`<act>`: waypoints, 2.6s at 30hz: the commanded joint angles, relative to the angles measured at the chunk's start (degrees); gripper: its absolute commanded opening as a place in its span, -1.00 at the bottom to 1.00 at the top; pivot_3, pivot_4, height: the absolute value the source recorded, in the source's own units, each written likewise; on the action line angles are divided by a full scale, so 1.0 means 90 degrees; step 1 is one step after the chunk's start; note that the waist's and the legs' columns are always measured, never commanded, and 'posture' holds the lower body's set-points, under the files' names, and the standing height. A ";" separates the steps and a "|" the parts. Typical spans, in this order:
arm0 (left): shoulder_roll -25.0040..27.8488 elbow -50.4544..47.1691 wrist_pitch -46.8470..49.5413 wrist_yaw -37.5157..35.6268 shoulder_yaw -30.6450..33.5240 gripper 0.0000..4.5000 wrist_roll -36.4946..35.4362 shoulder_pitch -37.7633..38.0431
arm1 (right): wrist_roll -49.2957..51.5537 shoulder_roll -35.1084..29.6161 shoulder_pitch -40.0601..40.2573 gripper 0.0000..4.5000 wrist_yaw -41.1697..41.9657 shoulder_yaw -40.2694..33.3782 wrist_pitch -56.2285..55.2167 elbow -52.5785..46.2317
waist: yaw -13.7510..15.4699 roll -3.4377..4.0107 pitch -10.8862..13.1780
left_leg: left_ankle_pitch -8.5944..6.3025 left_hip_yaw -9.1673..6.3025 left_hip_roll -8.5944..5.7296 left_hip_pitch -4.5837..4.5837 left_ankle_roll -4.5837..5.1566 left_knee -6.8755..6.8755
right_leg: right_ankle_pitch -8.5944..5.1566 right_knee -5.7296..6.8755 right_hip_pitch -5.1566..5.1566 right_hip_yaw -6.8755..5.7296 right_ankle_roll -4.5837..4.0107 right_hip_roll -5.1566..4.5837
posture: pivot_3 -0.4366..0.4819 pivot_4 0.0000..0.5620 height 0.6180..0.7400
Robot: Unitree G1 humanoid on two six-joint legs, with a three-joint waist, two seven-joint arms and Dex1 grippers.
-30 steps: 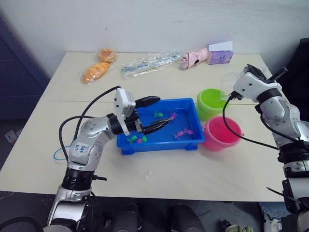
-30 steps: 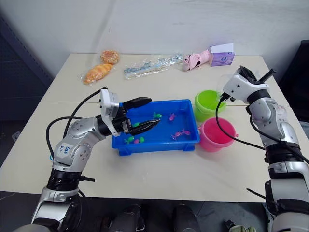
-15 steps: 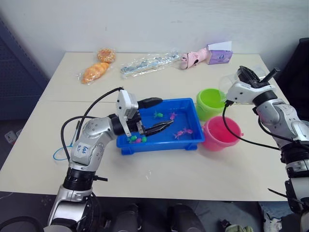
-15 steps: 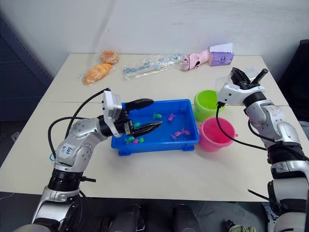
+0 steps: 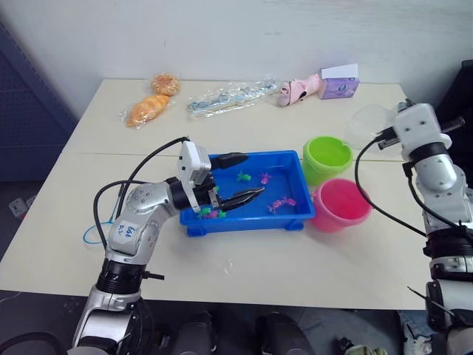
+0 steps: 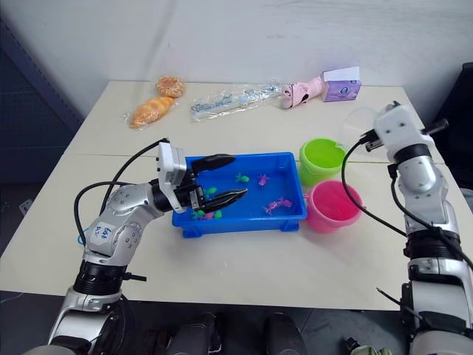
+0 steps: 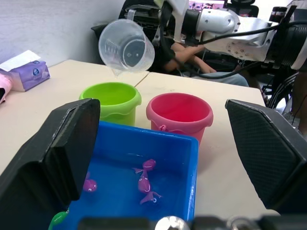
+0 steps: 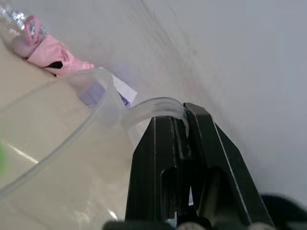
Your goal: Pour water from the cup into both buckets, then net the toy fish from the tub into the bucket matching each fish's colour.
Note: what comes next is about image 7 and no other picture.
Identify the pink plastic bucket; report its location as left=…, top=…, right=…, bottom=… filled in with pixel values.
left=146, top=93, right=214, bottom=147

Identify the purple tissue pack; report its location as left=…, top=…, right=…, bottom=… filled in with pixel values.
left=0, top=49, right=51, bottom=92

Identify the pink soft pack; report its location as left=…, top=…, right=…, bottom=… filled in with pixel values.
left=0, top=73, right=13, bottom=105

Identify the green toy fish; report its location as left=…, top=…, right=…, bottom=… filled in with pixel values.
left=48, top=207, right=71, bottom=230

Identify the blue plastic tub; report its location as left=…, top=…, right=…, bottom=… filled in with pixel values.
left=49, top=121, right=200, bottom=230

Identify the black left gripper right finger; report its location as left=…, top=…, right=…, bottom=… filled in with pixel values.
left=224, top=99, right=307, bottom=216

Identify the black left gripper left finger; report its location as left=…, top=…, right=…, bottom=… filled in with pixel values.
left=0, top=98, right=101, bottom=230

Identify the seated person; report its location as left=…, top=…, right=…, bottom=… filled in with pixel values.
left=153, top=40, right=264, bottom=96

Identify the clear plastic measuring cup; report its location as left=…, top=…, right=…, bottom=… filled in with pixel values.
left=98, top=19, right=156, bottom=81

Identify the purple toy fish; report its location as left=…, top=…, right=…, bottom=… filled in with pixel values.
left=83, top=171, right=98, bottom=193
left=132, top=159, right=158, bottom=174
left=138, top=172, right=163, bottom=205

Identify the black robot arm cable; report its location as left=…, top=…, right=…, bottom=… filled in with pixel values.
left=189, top=23, right=307, bottom=46

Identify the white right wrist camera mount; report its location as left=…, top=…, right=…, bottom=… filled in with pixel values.
left=165, top=0, right=191, bottom=44

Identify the black office chair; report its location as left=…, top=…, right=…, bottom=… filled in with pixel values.
left=225, top=0, right=260, bottom=18

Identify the green plastic bucket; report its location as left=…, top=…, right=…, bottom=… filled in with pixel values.
left=79, top=81, right=142, bottom=125

